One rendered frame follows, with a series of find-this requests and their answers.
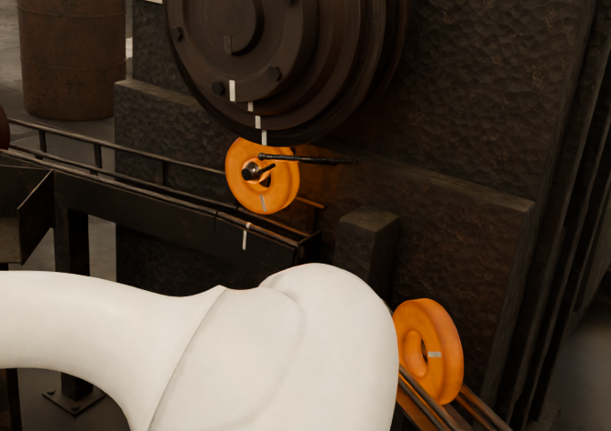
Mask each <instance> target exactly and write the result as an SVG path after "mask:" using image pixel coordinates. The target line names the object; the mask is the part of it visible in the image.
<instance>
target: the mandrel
mask: <svg viewBox="0 0 611 431"><path fill-rule="evenodd" d="M265 166H266V164H265V163H264V162H263V161H260V160H259V159H258V158H254V159H252V160H249V161H247V162H246V163H245V164H244V166H243V169H242V171H241V175H242V177H243V178H244V179H245V181H247V182H250V183H253V184H256V183H258V182H261V181H263V180H265V179H267V178H269V177H271V174H270V171H268V172H266V173H264V174H262V175H259V174H258V170H259V169H261V168H263V167H265Z"/></svg>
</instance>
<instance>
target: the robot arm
mask: <svg viewBox="0 0 611 431"><path fill-rule="evenodd" d="M18 367H24V368H43V369H49V370H54V371H58V372H63V373H67V374H69V375H72V376H76V377H79V378H82V379H84V380H85V381H87V382H89V383H91V384H93V385H95V386H97V387H99V388H100V389H102V390H103V391H104V392H106V393H107V394H108V395H110V396H111V397H112V398H113V399H114V400H115V401H116V403H117V404H118V405H119V406H120V407H121V408H122V410H123V412H124V414H125V417H126V419H127V422H128V425H129V427H130V430H131V431H390V426H391V423H392V418H393V414H394V408H395V403H396V391H397V384H398V367H399V357H398V346H397V337H396V330H395V326H394V322H393V319H392V317H391V315H390V313H389V311H388V309H387V308H386V305H385V304H384V302H383V301H382V300H381V299H380V297H379V296H378V295H377V294H376V293H375V292H374V290H373V289H372V288H371V287H370V286H369V285H368V284H367V283H365V282H364V281H363V280H362V279H360V278H359V277H357V276H355V275H353V274H351V273H349V272H347V271H345V270H343V269H340V268H338V267H335V266H330V265H326V264H318V263H313V264H305V265H301V266H295V267H291V268H288V269H286V270H284V271H281V272H279V273H276V274H274V275H271V276H269V277H268V278H267V279H266V280H265V281H263V282H262V283H261V284H260V285H259V287H257V288H253V289H248V290H233V289H229V288H226V287H223V286H216V287H214V288H212V289H210V290H208V291H206V292H204V293H201V294H198V295H194V296H185V297H174V296H163V295H159V294H156V293H152V292H148V291H145V290H142V289H139V288H135V287H132V286H127V285H123V284H119V283H116V282H111V281H107V280H104V279H100V278H95V277H90V276H80V275H74V274H67V273H57V272H43V271H0V369H2V368H18Z"/></svg>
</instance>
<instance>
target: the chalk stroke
mask: <svg viewBox="0 0 611 431"><path fill-rule="evenodd" d="M230 101H235V81H231V80H230ZM248 111H252V112H253V102H248ZM255 128H260V116H257V115H256V116H255ZM262 145H266V130H263V129H262Z"/></svg>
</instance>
